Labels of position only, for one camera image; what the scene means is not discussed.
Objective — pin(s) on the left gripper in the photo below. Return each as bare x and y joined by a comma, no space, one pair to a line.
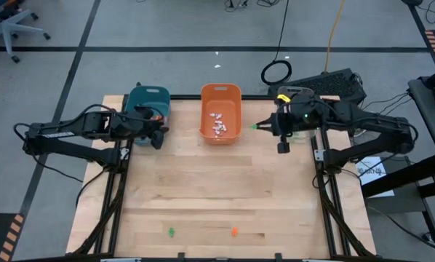
144,125

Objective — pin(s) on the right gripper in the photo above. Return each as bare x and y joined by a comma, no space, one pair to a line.
301,116

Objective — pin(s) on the orange skeleton toy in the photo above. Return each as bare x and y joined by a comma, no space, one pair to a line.
159,118
234,231

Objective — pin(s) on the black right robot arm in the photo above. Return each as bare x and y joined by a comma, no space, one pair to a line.
377,123

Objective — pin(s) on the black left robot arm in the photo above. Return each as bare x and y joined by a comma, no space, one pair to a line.
64,129

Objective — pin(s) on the teal plastic bin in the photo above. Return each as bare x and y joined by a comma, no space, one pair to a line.
148,96

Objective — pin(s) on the clear plastic bin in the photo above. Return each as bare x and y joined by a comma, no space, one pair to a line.
305,137

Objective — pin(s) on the orange plastic bin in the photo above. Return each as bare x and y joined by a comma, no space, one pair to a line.
210,98

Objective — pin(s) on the black mesh computer case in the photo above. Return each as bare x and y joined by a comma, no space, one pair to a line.
334,82

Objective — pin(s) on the white printed paper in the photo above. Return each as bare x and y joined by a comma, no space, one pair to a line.
370,178

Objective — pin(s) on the silver aluminium bar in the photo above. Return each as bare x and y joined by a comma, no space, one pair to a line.
317,260
121,260

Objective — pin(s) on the black side stand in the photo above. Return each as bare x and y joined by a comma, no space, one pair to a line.
403,177

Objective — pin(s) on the black desk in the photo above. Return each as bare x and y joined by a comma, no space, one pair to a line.
432,127

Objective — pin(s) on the grey office chair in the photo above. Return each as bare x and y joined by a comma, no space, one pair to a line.
7,29

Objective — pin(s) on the black table frame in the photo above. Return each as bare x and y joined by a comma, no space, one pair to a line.
188,97

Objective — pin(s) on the silver mounting bracket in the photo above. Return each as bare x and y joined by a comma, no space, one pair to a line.
124,153
318,155

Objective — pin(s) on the black frame clip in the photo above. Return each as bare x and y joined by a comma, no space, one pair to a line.
277,256
181,256

